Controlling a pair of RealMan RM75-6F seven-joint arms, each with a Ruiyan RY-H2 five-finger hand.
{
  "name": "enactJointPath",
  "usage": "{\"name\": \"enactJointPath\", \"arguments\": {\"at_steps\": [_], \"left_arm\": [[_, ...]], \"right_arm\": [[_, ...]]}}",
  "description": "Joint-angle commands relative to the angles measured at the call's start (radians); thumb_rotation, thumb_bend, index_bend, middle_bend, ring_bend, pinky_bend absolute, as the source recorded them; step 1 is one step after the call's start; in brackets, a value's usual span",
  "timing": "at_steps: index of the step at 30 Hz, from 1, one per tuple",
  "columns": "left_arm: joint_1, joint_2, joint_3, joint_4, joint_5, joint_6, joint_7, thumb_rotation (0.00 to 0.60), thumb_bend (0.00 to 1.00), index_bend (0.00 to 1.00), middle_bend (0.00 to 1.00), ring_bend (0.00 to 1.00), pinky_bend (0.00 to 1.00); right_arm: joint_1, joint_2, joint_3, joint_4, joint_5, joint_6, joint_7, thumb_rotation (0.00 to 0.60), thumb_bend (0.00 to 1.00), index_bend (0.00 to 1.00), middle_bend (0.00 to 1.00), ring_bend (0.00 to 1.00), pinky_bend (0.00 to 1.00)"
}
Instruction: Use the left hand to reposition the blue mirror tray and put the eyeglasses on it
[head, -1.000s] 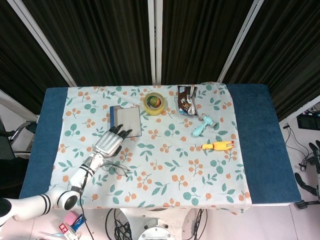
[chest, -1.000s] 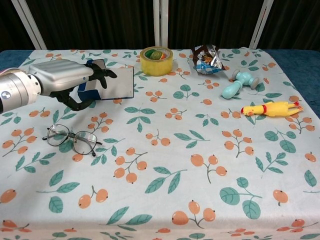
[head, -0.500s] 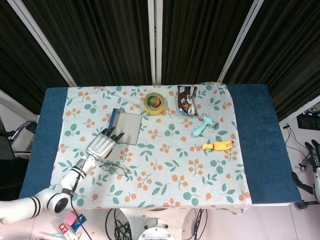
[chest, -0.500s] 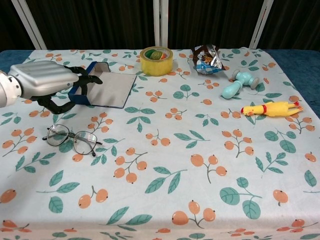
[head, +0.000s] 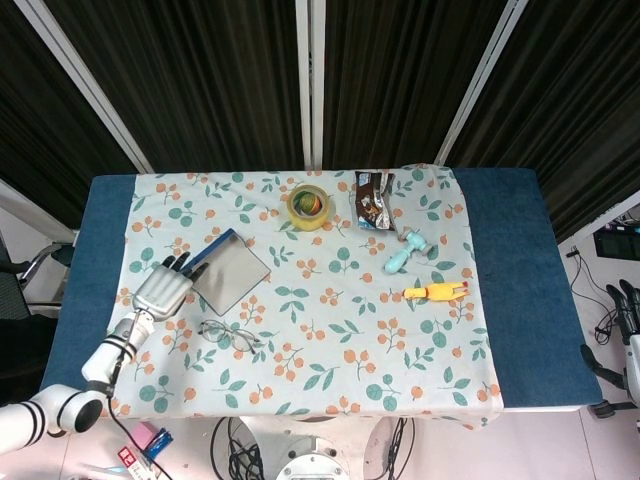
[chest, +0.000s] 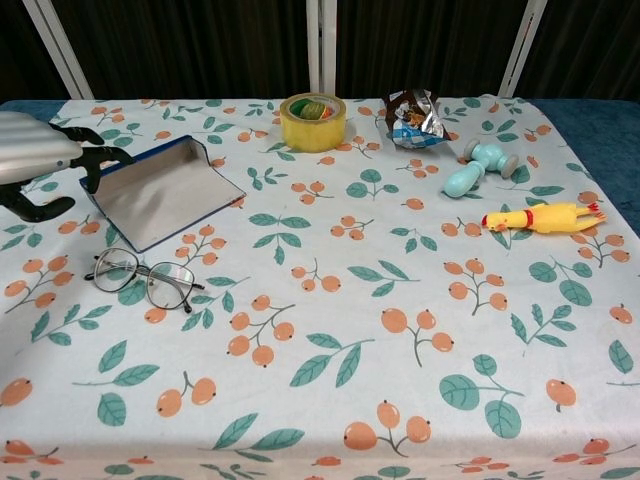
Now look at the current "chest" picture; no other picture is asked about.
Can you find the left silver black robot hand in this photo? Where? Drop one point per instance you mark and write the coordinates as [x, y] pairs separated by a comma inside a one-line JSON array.
[[35, 150]]

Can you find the blue shallow box tray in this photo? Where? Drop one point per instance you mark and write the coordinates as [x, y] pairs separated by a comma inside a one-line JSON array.
[[160, 195]]

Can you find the black wire-frame eyeglasses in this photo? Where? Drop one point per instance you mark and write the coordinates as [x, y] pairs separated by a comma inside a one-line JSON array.
[[167, 291]]

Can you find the black pleated curtain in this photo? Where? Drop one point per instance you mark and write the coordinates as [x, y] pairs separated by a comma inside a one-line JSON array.
[[200, 45]]

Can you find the yellow packing tape roll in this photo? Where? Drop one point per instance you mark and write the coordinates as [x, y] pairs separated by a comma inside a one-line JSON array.
[[312, 132]]

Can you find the floral orange fruit tablecloth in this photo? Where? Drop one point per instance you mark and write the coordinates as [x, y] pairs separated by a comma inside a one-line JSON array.
[[350, 310]]

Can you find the brown silver snack packet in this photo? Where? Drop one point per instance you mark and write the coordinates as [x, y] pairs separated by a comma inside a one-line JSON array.
[[415, 125]]

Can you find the yellow rubber chicken toy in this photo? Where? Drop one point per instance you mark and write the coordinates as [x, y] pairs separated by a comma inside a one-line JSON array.
[[542, 218]]

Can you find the white slanted frame post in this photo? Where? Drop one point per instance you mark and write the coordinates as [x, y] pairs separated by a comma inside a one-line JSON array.
[[57, 45], [522, 45]]

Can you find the white upright frame post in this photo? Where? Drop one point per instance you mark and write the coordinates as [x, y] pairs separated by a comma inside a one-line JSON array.
[[321, 45]]

